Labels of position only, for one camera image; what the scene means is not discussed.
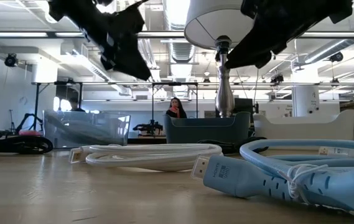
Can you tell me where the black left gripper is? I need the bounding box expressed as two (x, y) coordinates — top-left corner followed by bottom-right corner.
(47, 0), (152, 81)

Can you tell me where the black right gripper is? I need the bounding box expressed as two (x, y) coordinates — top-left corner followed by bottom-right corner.
(224, 0), (353, 70)

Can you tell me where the white braided cable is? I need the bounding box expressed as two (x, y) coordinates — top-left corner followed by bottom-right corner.
(68, 143), (225, 172)

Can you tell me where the light blue HDMI cable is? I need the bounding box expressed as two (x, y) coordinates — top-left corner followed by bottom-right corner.
(190, 138), (354, 222)

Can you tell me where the black cable with red plug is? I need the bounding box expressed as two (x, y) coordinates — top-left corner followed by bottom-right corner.
(0, 135), (54, 156)

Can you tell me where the silver table lamp white shade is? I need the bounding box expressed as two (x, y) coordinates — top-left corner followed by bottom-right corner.
(184, 0), (255, 119)

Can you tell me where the black background monitor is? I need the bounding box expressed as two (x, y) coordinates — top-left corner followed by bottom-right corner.
(233, 97), (254, 116)

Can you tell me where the person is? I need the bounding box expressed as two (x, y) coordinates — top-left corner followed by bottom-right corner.
(68, 97), (86, 113)
(165, 96), (188, 119)

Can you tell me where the white round column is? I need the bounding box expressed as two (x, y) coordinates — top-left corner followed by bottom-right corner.
(291, 85), (321, 118)

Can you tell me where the black background robot device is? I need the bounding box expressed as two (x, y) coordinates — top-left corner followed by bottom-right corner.
(132, 120), (164, 138)

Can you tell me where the clear plastic bin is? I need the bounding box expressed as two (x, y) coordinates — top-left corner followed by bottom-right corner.
(42, 110), (131, 149)

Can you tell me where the white plastic bin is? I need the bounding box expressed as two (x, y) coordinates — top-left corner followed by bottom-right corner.
(253, 109), (354, 141)

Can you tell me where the teal plastic bin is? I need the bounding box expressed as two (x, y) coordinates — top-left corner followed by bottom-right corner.
(163, 111), (251, 145)

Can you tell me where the red round base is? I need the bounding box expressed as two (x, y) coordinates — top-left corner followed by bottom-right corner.
(19, 129), (42, 137)

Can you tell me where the black background rig frame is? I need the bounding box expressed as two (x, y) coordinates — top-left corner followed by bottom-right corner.
(32, 80), (354, 133)

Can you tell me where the black ceiling camera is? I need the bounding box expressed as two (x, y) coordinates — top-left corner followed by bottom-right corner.
(4, 53), (19, 68)
(330, 51), (345, 63)

